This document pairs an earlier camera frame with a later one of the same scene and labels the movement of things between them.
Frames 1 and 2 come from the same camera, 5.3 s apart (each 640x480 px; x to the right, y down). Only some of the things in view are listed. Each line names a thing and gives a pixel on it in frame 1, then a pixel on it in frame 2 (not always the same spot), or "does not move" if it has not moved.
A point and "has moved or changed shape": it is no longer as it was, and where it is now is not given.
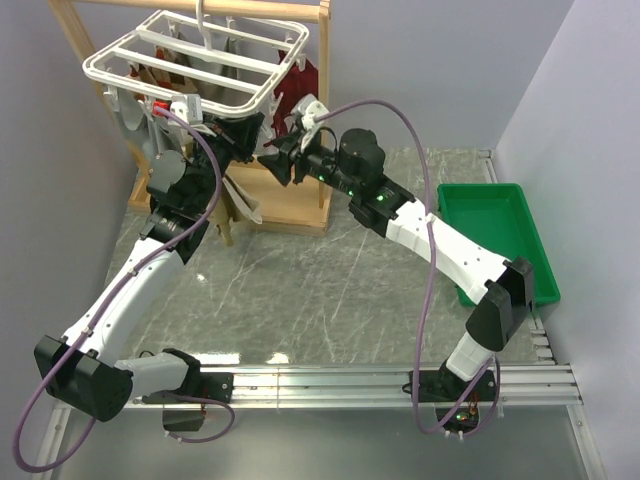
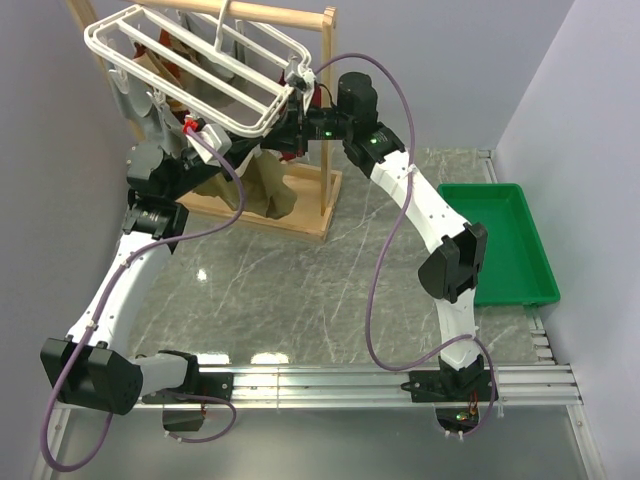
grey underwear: x=222 y=49 → x=166 y=109
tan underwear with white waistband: x=233 y=202 → x=265 y=181
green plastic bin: x=498 y=218 does not move
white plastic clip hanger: x=217 y=66 has moved or changed shape
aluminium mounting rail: x=319 y=388 does not move
